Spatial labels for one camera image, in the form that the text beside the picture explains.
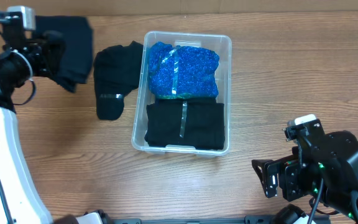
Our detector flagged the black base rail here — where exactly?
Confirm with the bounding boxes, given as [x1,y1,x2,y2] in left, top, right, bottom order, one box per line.
[54,208,331,224]

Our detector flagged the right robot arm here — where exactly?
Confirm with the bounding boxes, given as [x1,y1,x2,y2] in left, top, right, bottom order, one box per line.
[252,118,358,223]

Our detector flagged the blue sparkly garment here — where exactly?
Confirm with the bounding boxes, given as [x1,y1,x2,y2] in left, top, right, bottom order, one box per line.
[148,42,220,100]

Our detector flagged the black cloth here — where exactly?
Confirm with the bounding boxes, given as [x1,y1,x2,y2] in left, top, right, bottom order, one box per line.
[144,98,225,150]

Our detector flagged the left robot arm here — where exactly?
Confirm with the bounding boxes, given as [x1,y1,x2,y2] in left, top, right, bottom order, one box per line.
[0,15,64,223]

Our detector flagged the clear plastic storage bin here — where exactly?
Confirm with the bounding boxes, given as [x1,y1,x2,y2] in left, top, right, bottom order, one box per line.
[131,30,232,158]

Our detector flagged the black sock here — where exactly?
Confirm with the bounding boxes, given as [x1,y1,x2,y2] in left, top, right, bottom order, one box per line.
[93,41,144,121]
[32,16,93,93]

